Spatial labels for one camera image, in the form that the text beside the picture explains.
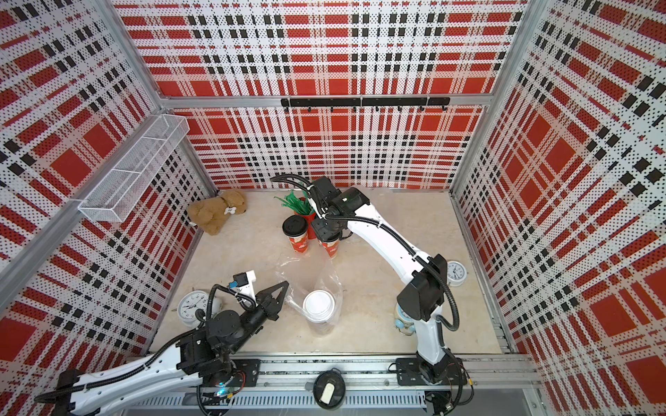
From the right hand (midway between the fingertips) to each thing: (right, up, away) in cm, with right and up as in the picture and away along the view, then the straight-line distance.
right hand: (333, 226), depth 80 cm
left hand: (-11, -16, -7) cm, 21 cm away
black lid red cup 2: (-13, -1, +7) cm, 15 cm away
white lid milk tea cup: (-3, -21, -10) cm, 24 cm away
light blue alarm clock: (+23, -31, 0) cm, 38 cm away
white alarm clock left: (-47, -25, +4) cm, 53 cm away
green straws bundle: (-14, +7, +19) cm, 24 cm away
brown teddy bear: (-50, +4, +22) cm, 54 cm away
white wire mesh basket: (-80, +11, +15) cm, 82 cm away
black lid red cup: (-1, -7, +3) cm, 7 cm away
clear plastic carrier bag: (-7, -14, -4) cm, 16 cm away
